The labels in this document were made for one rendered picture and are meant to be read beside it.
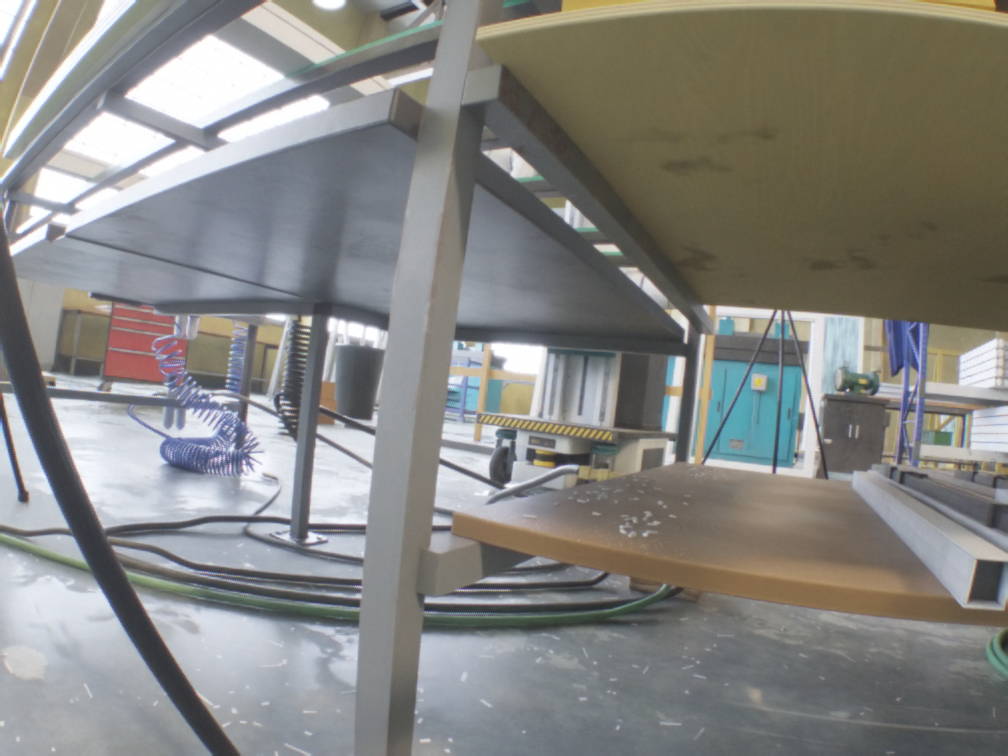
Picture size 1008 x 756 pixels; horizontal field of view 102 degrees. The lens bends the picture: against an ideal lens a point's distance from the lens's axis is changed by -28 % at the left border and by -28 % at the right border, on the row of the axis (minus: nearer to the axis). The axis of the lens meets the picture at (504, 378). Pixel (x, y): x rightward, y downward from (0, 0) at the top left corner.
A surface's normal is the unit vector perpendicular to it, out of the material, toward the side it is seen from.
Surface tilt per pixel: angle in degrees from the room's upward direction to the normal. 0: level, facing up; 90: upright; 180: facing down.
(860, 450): 90
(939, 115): 180
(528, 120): 90
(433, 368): 90
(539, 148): 180
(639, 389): 90
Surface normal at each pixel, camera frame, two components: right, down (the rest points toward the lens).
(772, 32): -0.12, 0.99
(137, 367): 0.64, 0.04
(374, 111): -0.48, -0.09
